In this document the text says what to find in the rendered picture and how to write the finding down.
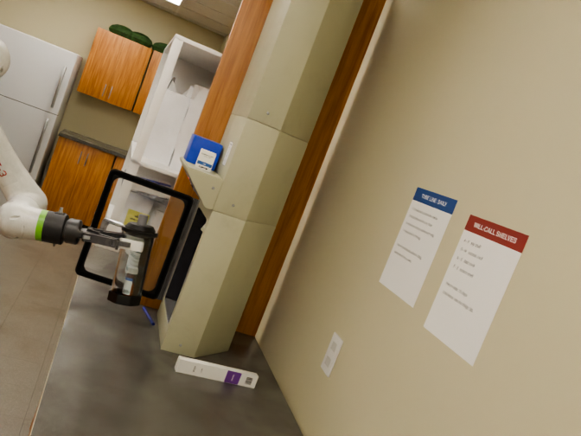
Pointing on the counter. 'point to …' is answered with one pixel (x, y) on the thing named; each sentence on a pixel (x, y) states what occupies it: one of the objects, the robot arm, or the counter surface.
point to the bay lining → (186, 256)
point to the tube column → (296, 63)
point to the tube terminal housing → (233, 238)
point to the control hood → (203, 183)
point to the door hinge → (179, 249)
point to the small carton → (205, 160)
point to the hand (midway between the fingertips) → (136, 243)
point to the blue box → (201, 148)
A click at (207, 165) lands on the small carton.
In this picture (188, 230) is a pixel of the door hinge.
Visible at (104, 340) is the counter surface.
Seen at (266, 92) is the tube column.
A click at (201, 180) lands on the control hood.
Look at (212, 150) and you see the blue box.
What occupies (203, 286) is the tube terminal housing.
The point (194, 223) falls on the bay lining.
